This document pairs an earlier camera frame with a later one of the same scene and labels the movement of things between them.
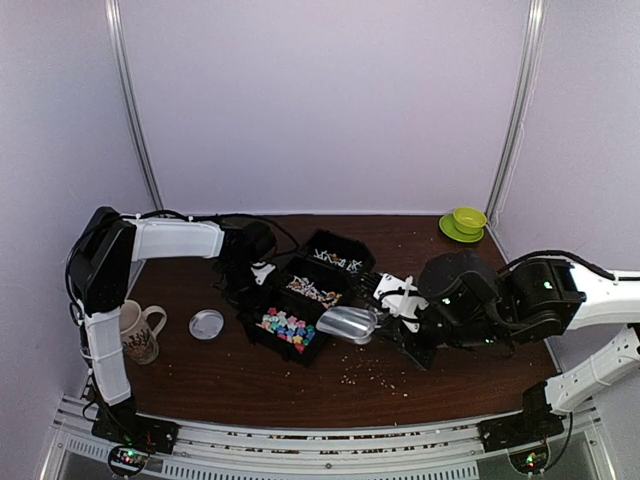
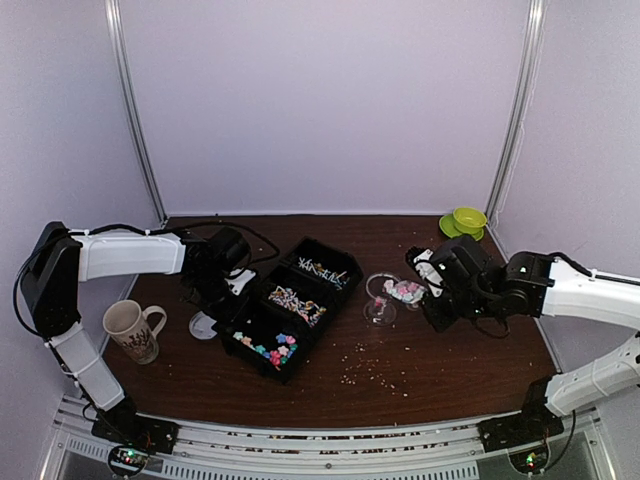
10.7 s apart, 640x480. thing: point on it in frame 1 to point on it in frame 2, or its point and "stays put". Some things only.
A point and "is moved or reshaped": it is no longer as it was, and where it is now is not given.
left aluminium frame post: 114,21 stays put
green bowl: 469,219 stays put
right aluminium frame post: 525,88 stays put
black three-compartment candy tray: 325,274 is moved or reshaped
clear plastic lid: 206,324 stays put
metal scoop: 348,322 to 404,290
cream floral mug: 139,338 stays put
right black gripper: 393,330 to 438,319
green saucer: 447,225 stays put
